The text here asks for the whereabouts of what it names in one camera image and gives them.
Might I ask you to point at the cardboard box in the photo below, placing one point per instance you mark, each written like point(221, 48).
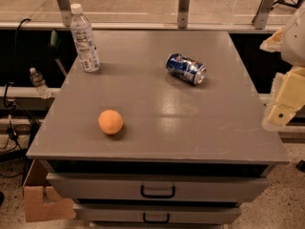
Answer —
point(41, 201)

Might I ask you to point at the left metal bracket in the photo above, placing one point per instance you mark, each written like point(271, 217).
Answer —
point(65, 10)

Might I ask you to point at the blue pepsi can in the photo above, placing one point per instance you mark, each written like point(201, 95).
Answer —
point(186, 69)

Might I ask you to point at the orange ball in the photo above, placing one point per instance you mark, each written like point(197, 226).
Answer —
point(110, 122)

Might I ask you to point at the grey drawer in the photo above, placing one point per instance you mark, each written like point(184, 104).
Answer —
point(166, 188)
point(159, 214)

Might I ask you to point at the small water bottle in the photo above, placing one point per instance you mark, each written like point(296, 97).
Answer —
point(39, 83)

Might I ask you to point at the grey drawer cabinet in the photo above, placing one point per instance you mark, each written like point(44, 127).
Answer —
point(171, 127)

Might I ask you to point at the metal bracket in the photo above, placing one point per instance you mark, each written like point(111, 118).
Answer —
point(183, 14)
point(261, 17)
point(65, 10)

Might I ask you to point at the lower grey drawer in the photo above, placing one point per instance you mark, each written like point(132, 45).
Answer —
point(159, 214)

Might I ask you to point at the middle metal bracket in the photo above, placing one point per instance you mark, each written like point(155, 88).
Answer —
point(183, 14)

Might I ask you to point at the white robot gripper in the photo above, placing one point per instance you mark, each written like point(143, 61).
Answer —
point(294, 45)

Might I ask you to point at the upper grey drawer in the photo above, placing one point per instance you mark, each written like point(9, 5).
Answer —
point(166, 188)

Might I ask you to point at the clear plastic water bottle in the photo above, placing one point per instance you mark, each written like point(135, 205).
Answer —
point(81, 30)

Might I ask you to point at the right metal bracket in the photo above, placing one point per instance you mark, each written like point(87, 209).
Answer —
point(261, 17)

